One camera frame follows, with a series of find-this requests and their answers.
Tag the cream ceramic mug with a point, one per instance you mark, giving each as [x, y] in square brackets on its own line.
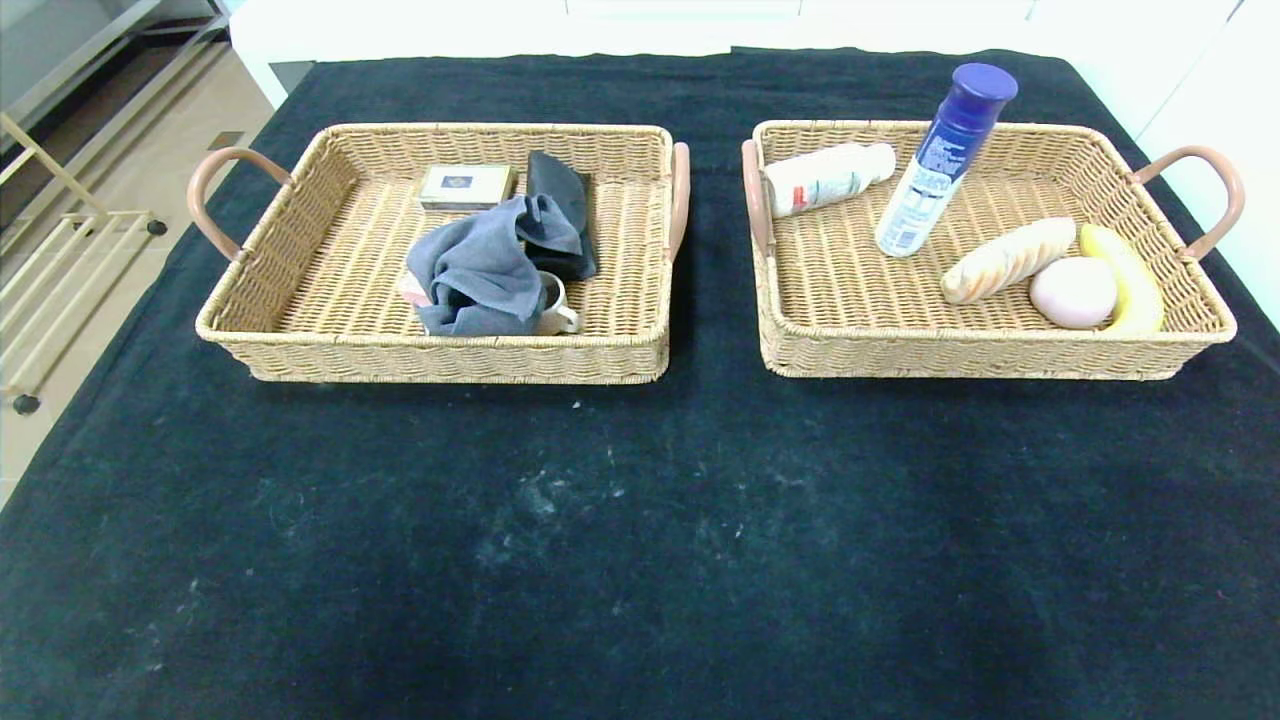
[558, 315]

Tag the grey towel with tag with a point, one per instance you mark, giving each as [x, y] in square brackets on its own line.
[480, 275]

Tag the black glasses case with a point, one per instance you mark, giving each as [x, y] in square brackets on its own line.
[565, 180]

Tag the pink detergent bottle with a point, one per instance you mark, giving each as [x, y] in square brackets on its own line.
[410, 292]

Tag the spray can with blue cap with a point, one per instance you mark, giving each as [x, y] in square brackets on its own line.
[925, 190]

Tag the striped orange bread roll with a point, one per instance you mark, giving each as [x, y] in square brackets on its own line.
[1010, 258]

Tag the small gold card box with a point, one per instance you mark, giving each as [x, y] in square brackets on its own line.
[465, 187]

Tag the white plastic bottle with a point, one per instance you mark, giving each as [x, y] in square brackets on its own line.
[825, 178]

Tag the white counter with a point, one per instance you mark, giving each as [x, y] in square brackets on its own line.
[450, 30]

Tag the pink peach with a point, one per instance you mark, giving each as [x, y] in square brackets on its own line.
[1072, 292]

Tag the yellow banana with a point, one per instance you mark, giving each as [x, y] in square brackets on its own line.
[1135, 285]

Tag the grey metal shelf frame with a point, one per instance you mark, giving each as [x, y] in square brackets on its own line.
[60, 70]

